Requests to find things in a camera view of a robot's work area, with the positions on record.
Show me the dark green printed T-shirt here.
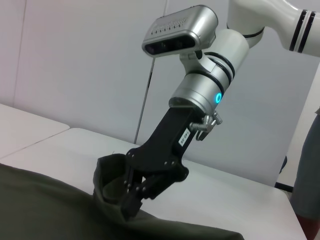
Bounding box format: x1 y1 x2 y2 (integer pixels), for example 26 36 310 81
0 153 245 240

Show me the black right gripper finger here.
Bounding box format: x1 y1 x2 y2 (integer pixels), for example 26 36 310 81
119 169 144 216
139 174 177 201

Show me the right gripper connector cable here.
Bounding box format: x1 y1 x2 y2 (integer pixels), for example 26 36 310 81
188 110 223 142

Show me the person in grey clothes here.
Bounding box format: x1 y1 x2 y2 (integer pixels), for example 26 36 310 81
289 106 320 240

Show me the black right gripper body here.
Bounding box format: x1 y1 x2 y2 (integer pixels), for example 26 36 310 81
125 106 195 182

